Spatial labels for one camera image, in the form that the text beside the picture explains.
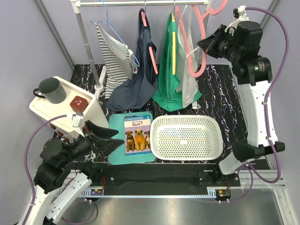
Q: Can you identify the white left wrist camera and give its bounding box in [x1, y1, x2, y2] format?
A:
[66, 112, 84, 128]

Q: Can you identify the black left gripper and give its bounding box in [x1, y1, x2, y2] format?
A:
[61, 120, 125, 165]

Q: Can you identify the dark red cube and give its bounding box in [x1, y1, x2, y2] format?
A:
[70, 96, 89, 113]

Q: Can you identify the dark grey mug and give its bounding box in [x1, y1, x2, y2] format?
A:
[33, 77, 67, 104]

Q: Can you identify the white perforated plastic basket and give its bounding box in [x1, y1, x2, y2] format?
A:
[150, 115, 223, 161]

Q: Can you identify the teal tray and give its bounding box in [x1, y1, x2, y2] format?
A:
[108, 112, 156, 165]

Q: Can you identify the green tank top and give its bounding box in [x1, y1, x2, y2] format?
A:
[151, 12, 203, 113]

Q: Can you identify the striped white tank top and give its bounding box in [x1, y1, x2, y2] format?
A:
[95, 23, 137, 100]

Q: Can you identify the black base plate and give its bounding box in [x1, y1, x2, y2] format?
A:
[96, 162, 240, 198]

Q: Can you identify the coral pink hanger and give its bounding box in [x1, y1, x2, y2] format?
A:
[141, 11, 158, 74]

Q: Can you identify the metal clothes rack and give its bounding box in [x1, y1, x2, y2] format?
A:
[71, 0, 213, 100]

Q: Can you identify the light blue wire hanger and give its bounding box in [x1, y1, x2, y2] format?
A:
[97, 0, 140, 68]

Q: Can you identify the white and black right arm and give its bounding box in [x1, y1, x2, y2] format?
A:
[197, 21, 285, 186]

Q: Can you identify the pink plastic hanger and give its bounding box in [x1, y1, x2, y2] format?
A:
[175, 0, 227, 78]

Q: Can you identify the navy blue tank top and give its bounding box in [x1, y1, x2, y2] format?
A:
[106, 8, 158, 112]

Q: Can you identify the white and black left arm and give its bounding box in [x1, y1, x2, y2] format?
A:
[19, 120, 124, 225]

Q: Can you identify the dog picture book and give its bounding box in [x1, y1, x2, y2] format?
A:
[124, 115, 151, 156]

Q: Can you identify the yellow hanger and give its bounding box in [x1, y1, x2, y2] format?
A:
[170, 4, 177, 75]

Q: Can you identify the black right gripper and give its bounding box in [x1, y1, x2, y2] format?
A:
[197, 24, 241, 63]

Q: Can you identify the white storage box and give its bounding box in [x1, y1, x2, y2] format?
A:
[29, 76, 109, 141]

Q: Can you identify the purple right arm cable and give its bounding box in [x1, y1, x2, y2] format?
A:
[235, 7, 288, 203]

